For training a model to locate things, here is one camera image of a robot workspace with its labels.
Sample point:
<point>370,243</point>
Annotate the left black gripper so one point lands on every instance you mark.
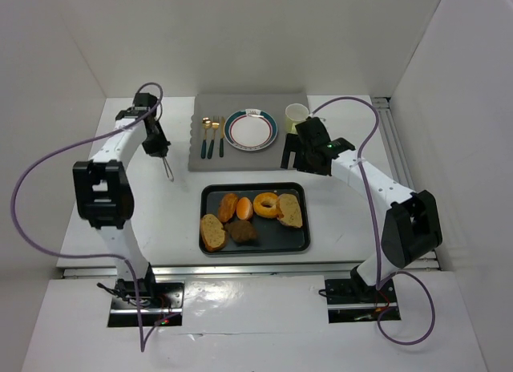
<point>156,147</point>

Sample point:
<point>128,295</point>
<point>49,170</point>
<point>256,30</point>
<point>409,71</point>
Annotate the aluminium rail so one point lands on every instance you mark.
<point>394,139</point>
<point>253,269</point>

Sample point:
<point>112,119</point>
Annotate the dark brown bread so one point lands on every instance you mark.
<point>241,231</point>

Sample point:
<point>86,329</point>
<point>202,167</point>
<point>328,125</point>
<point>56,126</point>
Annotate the pale green mug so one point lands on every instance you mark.
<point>294,114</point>

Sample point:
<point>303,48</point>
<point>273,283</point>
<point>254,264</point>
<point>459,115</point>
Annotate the brown oblong bread roll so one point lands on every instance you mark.
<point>227,207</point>

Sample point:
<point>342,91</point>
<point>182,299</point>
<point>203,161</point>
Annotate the grey placemat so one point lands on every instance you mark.
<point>225,105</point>

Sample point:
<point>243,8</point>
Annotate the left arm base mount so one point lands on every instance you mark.
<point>165,308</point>

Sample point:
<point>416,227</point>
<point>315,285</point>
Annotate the bread slice left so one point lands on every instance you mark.
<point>212,233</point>

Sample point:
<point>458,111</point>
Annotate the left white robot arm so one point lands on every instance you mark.
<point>104,197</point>

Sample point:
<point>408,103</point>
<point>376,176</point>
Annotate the aluminium rail right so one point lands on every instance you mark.
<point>394,139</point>

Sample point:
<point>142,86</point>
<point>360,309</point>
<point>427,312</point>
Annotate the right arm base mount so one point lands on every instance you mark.
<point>344,305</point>

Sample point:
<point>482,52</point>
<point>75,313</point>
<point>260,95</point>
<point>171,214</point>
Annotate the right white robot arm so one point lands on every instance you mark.
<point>384,193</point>

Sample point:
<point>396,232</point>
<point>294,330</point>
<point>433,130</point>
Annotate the white plate green red rim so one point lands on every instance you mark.
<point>250,130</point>

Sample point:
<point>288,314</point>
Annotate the gold knife green handle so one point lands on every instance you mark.
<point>221,142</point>

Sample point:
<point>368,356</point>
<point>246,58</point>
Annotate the aluminium rail front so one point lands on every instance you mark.
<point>253,269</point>

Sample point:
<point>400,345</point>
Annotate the gold fork green handle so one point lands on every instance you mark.
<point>214,126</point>

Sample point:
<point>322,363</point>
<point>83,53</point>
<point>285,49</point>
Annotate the black tray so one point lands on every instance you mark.
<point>272,236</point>

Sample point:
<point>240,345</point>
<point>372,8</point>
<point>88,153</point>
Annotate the orange round bun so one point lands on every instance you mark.
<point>244,209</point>

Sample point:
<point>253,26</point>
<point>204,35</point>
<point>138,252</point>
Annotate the bread slice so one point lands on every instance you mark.
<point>212,233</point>
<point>289,211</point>

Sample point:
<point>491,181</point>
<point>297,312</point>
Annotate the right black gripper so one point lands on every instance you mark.
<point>294,152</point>

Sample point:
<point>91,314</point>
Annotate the glazed donut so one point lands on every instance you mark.
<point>265,205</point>

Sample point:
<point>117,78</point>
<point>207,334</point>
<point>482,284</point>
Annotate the gold spoon green handle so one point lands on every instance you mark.
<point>206,124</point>

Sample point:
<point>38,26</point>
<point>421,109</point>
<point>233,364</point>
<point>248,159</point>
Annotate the bread slice right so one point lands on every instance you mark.
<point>289,211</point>

